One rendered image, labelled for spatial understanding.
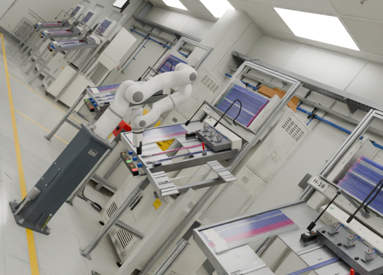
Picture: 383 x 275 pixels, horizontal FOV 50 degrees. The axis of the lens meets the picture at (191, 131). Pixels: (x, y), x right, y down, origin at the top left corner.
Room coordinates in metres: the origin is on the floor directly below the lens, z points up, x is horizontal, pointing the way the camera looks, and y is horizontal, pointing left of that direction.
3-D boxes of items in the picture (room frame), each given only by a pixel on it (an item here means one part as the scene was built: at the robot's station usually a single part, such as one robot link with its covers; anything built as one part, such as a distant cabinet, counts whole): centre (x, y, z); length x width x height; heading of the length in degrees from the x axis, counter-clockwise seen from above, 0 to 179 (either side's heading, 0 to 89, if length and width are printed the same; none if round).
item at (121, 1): (7.32, 2.36, 2.10); 0.58 x 0.14 x 0.41; 32
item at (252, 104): (3.32, -0.21, 1.52); 0.51 x 0.13 x 0.27; 32
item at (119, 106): (2.69, 0.47, 1.00); 0.19 x 0.12 x 0.24; 35
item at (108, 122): (2.66, 0.45, 0.79); 0.19 x 0.19 x 0.18
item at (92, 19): (8.62, 3.02, 0.95); 1.37 x 0.82 x 1.90; 122
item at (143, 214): (3.43, -0.28, 0.31); 0.70 x 0.65 x 0.62; 32
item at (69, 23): (9.85, 3.78, 0.95); 1.37 x 0.82 x 1.90; 122
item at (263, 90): (3.57, -0.41, 1.82); 0.68 x 0.30 x 0.20; 32
